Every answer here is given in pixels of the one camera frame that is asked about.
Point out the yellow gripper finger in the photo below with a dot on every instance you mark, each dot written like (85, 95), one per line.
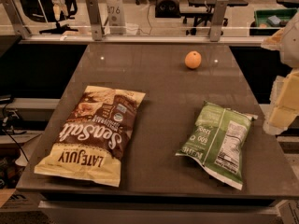
(284, 103)

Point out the green jalapeno chip bag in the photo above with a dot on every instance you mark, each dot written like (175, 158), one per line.
(216, 142)

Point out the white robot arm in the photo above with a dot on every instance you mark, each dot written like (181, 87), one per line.
(286, 42)

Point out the Late July sea salt chip bag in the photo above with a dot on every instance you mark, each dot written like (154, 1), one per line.
(93, 139)

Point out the green storage bin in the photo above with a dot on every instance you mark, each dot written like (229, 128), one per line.
(268, 21)

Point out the orange fruit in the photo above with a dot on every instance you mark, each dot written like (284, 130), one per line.
(193, 59)

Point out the black desk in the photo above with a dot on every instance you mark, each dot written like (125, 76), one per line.
(205, 17)

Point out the white numbered pillar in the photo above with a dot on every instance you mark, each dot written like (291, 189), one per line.
(116, 18)

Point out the right metal railing post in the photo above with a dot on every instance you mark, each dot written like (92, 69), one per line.
(217, 20)

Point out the metal railing post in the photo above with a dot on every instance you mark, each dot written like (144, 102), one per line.
(95, 19)
(15, 18)
(217, 20)

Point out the middle metal railing post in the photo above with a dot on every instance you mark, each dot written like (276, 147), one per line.
(95, 19)

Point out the left metal railing post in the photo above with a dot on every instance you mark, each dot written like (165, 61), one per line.
(15, 18)

